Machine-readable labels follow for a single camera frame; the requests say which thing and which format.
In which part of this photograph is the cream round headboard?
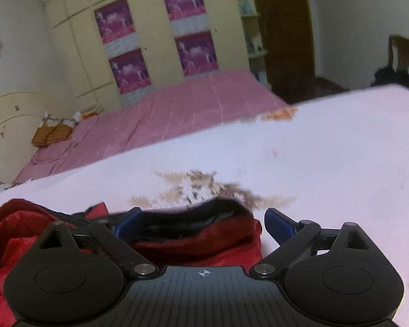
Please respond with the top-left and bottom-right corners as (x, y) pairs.
(0, 91), (77, 191)

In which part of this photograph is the cream wardrobe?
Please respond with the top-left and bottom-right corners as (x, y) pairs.
(43, 0), (256, 110)

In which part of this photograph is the wooden chair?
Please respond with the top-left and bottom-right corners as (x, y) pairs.
(387, 34), (409, 91)

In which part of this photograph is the dark bag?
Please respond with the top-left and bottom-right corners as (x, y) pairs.
(371, 66), (409, 87)

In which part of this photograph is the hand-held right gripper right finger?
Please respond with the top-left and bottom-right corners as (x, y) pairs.
(249, 208), (386, 281)

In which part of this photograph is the pink bed sheet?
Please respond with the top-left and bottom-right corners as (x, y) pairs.
(14, 69), (290, 184)

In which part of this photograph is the cream open shelf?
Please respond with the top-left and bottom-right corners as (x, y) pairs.
(232, 0), (271, 89)

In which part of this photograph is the red puffer jacket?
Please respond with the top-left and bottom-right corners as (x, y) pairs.
(0, 199), (263, 327)

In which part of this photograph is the white floral bed sheet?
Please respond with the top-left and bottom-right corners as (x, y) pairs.
(0, 83), (409, 327)

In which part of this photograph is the brown wooden door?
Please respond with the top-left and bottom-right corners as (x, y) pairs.
(250, 0), (316, 94)

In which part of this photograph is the purple wall poster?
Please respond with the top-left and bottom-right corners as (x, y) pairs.
(161, 0), (210, 36)
(94, 0), (140, 56)
(175, 31), (220, 76)
(109, 48), (154, 104)

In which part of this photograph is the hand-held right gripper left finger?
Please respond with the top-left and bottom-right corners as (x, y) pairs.
(20, 208), (159, 281)

